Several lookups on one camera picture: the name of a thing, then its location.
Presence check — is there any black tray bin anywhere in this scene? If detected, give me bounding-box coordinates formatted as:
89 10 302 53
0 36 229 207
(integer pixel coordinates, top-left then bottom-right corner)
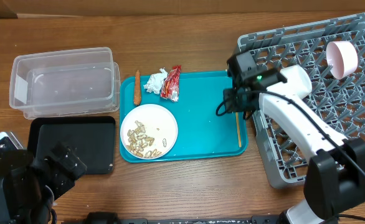
27 116 116 175

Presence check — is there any teal plastic tray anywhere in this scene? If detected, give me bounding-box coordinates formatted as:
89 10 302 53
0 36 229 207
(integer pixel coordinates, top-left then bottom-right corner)
120 70 249 163

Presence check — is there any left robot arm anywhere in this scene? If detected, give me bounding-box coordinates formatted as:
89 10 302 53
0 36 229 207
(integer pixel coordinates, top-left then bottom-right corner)
0 132 87 224

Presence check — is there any grey dish rack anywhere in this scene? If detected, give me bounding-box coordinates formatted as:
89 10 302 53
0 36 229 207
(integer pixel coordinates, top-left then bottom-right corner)
236 12 365 189

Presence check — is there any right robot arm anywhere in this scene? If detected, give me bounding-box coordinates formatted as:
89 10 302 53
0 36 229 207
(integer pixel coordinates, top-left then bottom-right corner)
220 51 365 223

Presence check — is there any wooden chopstick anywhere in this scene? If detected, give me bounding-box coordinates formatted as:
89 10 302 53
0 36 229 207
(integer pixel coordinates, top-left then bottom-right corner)
235 113 242 147

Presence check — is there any clear plastic bin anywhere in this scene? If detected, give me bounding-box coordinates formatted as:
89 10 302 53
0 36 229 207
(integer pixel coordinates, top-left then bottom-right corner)
9 47 121 119

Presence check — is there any pink bowl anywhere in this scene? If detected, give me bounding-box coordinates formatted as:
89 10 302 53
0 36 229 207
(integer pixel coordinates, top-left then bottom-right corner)
326 41 358 80

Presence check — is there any red snack wrapper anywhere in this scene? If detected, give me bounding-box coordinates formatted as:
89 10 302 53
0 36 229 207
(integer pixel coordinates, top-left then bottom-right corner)
160 65 181 102

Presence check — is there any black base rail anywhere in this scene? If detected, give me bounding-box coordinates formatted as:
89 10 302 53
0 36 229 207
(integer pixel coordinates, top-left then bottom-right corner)
62 213 284 224

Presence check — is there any carrot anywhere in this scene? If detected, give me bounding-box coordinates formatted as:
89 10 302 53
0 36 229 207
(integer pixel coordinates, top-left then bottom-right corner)
133 70 141 106

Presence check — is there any white napkin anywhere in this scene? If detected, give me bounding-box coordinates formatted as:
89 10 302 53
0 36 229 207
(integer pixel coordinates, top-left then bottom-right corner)
144 68 168 95

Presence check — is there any pink plate with peanuts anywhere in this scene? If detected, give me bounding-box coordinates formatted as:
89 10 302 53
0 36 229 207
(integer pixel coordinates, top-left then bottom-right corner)
120 104 178 161

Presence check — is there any white bowl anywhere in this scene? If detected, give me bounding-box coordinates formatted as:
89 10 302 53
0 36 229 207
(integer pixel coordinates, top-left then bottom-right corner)
280 65 312 99

